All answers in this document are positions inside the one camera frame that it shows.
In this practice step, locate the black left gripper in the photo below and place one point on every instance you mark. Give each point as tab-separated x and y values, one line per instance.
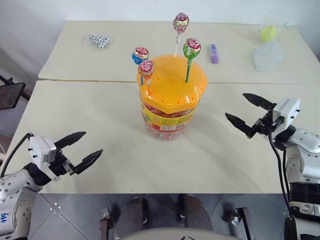
60	163

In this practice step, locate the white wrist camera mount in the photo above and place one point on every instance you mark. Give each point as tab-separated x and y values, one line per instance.
37	150
290	110

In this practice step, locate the rusty metal table leg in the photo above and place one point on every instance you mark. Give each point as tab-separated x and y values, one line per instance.
105	222
246	222

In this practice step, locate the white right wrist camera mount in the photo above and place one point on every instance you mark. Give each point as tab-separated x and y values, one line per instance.
290	110

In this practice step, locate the lollipop jar with orange lid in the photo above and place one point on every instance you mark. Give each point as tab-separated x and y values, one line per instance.
172	95

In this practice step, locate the green lollipop green stick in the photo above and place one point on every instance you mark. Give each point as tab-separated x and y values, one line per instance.
191	47

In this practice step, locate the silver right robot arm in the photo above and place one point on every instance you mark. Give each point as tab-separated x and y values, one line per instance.
305	150

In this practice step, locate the purple eraser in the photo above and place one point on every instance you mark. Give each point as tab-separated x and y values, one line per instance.
214	53

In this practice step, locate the clear plastic container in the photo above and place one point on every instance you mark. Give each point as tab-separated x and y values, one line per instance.
267	57

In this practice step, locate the pack of soccer-pattern balls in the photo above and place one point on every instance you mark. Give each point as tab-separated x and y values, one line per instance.
100	40

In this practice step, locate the blue wrapped lollipop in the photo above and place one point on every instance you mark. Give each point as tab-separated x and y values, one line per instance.
139	55

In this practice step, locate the yellow tennis ball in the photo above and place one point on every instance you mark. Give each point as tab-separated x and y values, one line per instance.
268	33

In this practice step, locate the orange wrapped lollipop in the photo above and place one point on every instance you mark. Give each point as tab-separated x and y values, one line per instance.
146	69

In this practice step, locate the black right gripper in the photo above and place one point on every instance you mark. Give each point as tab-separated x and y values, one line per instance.
262	125

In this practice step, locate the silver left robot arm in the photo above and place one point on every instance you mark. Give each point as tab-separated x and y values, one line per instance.
15	207

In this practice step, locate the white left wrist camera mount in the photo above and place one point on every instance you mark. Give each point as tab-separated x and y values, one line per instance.
37	150

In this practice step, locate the pink lollipop white stick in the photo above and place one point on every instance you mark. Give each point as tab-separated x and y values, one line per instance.
180	22

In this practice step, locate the black screen on stand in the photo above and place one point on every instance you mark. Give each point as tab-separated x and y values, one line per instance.
8	96

